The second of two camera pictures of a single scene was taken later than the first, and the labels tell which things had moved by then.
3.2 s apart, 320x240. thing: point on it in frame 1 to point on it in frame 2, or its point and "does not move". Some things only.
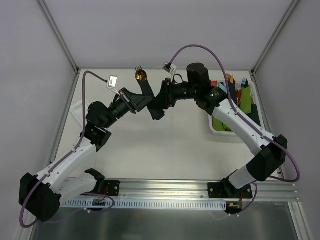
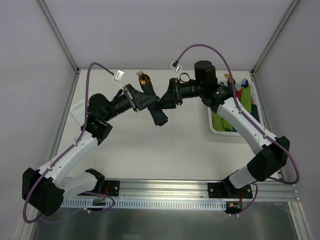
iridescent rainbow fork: [138, 68] to [142, 74]
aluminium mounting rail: [280, 190] does not move
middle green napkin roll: [226, 128] does not move
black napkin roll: [254, 115] does not move
